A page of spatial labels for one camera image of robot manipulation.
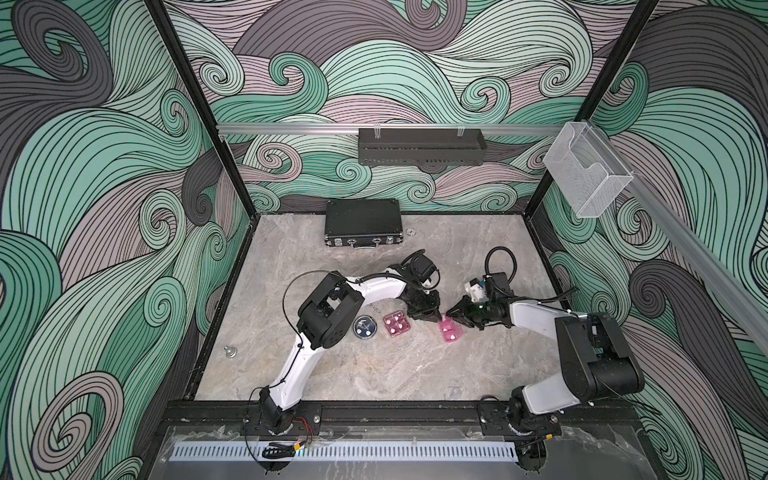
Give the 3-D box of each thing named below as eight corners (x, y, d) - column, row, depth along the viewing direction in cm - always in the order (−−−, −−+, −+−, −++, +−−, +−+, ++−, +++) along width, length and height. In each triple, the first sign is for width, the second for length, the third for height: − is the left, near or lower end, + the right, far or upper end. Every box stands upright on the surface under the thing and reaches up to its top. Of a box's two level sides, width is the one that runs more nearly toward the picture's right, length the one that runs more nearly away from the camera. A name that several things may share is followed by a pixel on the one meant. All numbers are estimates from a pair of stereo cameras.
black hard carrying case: (323, 250, 111) (321, 238, 106) (329, 210, 126) (327, 198, 120) (401, 250, 111) (403, 238, 106) (399, 210, 126) (400, 198, 120)
